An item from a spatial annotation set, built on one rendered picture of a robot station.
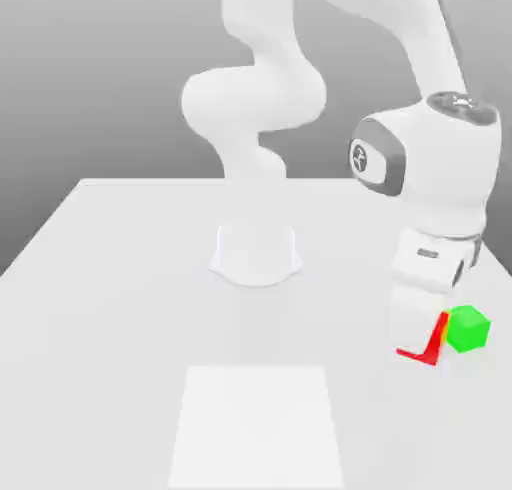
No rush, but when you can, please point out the small red cube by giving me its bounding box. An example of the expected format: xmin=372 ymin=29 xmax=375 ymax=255
xmin=395 ymin=310 xmax=451 ymax=367

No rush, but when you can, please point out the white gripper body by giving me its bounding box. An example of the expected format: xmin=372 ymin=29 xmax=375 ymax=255
xmin=390 ymin=228 xmax=483 ymax=357

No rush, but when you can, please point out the small green cube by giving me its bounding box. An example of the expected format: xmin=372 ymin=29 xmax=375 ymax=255
xmin=444 ymin=304 xmax=492 ymax=355

